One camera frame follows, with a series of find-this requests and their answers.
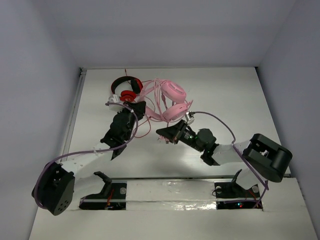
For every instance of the red over-ear headphones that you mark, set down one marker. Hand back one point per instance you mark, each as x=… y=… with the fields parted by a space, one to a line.
x=128 y=88

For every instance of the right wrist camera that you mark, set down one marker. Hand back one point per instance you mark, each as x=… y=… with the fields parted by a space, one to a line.
x=189 y=117

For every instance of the metal side rail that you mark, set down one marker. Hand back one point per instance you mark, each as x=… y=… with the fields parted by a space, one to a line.
x=74 y=111

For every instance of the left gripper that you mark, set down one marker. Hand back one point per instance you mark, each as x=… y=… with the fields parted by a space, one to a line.
x=135 y=110

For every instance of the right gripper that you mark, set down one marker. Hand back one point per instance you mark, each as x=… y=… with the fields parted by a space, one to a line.
x=174 y=133

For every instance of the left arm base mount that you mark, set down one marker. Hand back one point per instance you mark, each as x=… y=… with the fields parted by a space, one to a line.
x=112 y=196

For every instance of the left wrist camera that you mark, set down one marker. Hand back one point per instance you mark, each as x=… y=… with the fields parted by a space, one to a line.
x=114 y=103

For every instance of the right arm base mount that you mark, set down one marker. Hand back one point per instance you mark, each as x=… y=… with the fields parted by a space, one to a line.
x=232 y=196

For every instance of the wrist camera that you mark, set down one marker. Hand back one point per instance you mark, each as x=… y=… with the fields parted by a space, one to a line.
x=189 y=117
x=114 y=103

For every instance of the white foam front panel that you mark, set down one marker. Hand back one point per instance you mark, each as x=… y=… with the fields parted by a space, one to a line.
x=284 y=217

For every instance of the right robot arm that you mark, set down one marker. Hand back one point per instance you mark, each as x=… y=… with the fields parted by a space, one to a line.
x=265 y=160

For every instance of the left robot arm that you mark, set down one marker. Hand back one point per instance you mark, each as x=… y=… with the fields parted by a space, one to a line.
x=54 y=188

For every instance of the pink cat-ear headphones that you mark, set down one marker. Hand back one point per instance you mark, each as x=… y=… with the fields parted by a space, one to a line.
x=170 y=100

